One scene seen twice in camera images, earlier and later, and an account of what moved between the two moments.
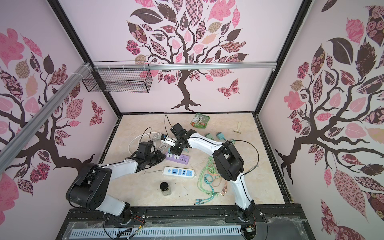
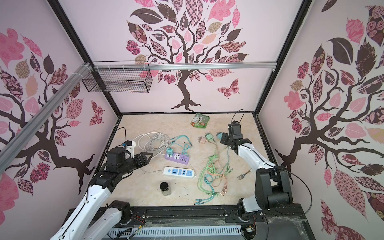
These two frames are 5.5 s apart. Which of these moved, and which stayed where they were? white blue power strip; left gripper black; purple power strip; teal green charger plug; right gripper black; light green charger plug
Moved: left gripper black; right gripper black
Stayed: purple power strip; light green charger plug; white blue power strip; teal green charger plug
